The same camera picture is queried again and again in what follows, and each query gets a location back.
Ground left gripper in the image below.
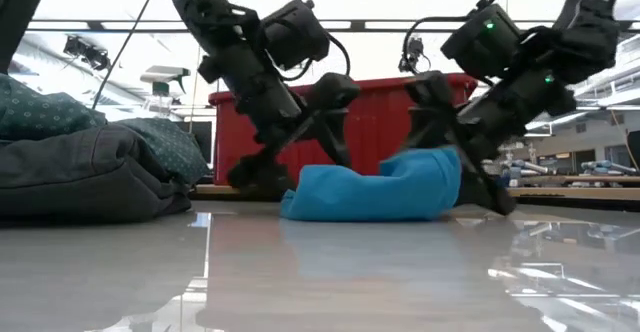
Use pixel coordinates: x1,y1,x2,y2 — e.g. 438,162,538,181
227,56,362,197

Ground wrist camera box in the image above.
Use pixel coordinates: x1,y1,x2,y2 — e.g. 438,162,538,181
258,0,332,72
439,2,522,79

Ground red plastic laundry bin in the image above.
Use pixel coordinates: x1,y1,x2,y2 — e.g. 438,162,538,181
208,71,479,188

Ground long black hanging cable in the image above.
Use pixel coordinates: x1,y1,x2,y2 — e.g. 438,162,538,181
91,0,160,111

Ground black ceiling rail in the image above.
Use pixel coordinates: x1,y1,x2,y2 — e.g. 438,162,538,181
27,19,640,34

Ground bright blue garment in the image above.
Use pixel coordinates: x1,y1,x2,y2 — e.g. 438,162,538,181
279,145,464,223

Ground wooden workbench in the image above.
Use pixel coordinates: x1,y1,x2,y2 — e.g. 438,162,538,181
519,174,640,184

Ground clear spray bottle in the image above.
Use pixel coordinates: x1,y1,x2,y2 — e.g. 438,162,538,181
139,64,192,121

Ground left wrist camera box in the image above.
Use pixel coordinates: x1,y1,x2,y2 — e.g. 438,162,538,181
258,0,332,72

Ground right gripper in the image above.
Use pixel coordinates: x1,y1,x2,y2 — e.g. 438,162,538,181
403,70,576,217

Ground black looped camera cable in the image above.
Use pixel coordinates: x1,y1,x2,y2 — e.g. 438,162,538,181
279,0,352,83
399,0,524,76

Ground tan wooden desk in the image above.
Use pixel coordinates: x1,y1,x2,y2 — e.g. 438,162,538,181
191,184,640,203

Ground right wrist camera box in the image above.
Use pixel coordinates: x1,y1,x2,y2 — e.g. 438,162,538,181
439,2,522,79

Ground teal patterned button shirt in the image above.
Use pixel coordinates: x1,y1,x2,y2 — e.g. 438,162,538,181
0,71,211,188

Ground dark grey trousers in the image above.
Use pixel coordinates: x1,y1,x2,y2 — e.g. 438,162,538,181
0,123,194,223

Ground black ceiling stage light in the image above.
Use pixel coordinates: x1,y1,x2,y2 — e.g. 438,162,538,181
62,34,112,72

